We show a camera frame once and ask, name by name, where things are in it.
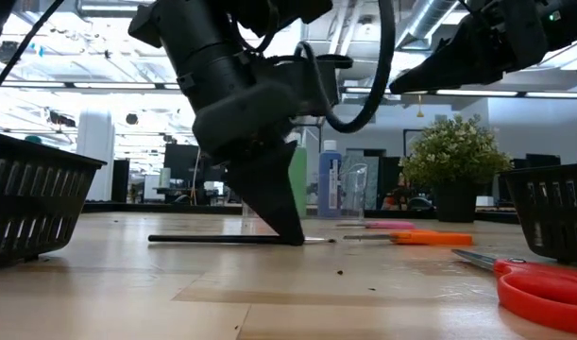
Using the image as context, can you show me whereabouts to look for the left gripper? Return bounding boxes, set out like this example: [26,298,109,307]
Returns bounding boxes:
[191,54,354,247]

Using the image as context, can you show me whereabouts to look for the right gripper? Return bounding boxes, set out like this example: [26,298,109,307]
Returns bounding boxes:
[389,0,549,94]

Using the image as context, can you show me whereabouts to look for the green paint bottle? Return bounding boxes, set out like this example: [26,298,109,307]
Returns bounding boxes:
[287,136,309,218]

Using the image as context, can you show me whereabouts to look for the blue paint bottle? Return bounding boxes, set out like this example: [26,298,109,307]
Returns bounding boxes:
[317,139,344,219]

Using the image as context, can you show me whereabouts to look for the black pen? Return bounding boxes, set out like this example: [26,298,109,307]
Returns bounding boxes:
[148,233,337,246]

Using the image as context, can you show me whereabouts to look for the pink scissors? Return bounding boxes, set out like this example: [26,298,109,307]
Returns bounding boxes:
[337,220,417,231]

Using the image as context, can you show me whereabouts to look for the orange scissors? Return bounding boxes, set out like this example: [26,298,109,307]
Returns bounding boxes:
[343,229,474,247]

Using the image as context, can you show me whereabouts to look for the red scissors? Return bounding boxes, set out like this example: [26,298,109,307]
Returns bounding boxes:
[451,248,577,337]

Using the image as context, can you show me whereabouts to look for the ceiling light strip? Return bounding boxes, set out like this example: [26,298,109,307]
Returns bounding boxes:
[343,88,577,99]
[0,81,181,91]

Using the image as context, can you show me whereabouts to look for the potted white-flowered plant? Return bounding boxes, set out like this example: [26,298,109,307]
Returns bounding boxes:
[399,114,514,224]

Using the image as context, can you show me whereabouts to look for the clear plastic bin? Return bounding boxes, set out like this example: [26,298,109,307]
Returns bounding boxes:
[240,162,369,221]

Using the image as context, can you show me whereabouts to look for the black monitor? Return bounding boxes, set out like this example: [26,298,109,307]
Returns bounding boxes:
[163,144,200,181]

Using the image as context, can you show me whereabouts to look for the black slotted plastic basket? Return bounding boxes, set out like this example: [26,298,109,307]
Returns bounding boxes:
[498,162,577,265]
[0,129,108,271]

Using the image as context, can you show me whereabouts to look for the white column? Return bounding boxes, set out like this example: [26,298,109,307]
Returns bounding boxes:
[76,109,115,203]

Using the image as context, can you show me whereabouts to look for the silver ventilation duct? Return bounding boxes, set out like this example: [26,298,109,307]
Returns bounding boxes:
[395,0,459,51]

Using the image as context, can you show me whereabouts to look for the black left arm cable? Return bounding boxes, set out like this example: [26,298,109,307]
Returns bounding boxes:
[295,0,396,135]

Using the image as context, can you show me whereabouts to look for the black aluminium table frame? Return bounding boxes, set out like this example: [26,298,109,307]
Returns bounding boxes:
[82,201,520,226]

